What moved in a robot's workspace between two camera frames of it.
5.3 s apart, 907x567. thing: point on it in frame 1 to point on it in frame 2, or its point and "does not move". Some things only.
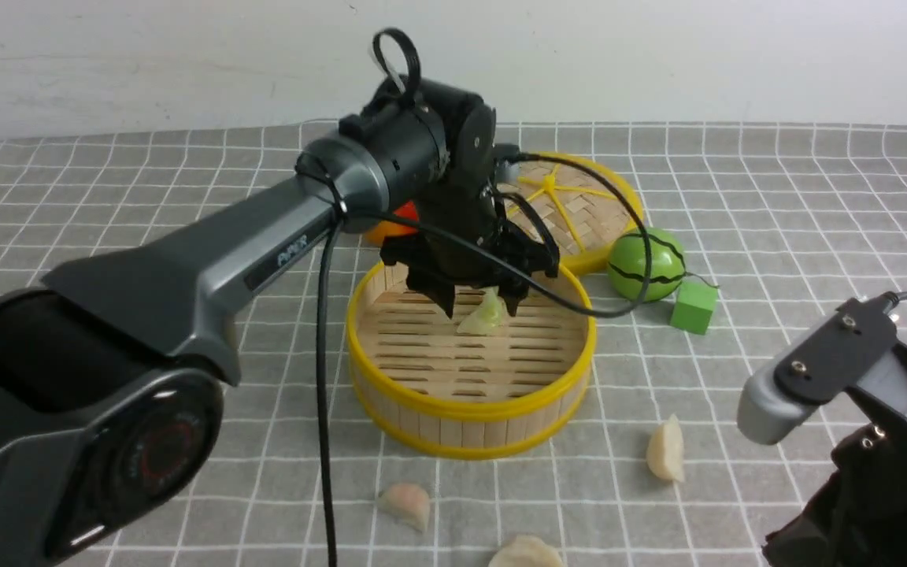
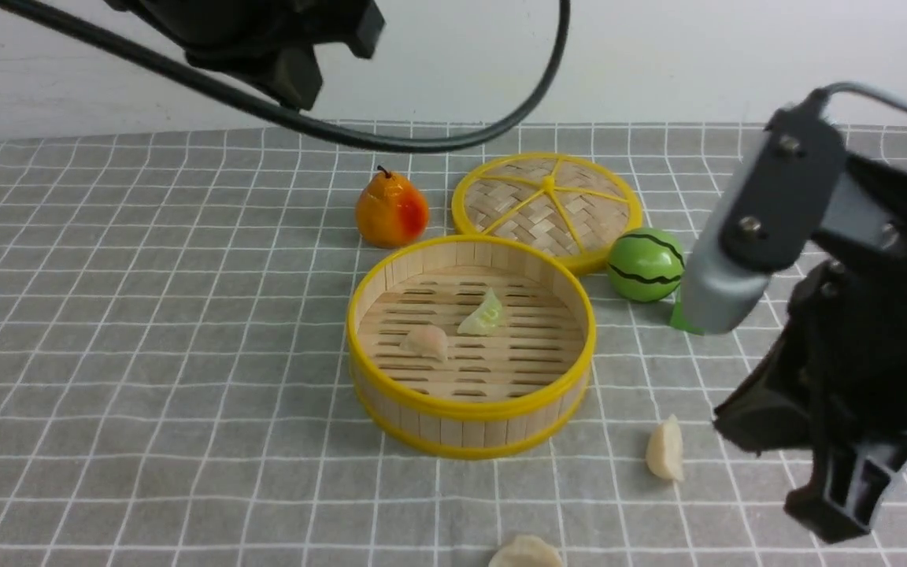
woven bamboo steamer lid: (581, 204) does not move
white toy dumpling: (665, 450) does not move
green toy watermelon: (627, 265) does not move
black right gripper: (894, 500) to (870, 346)
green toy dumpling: (487, 317) does not move
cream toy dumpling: (528, 550) does not move
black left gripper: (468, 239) to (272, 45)
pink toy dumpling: (406, 502) to (427, 339)
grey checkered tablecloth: (781, 220) does not move
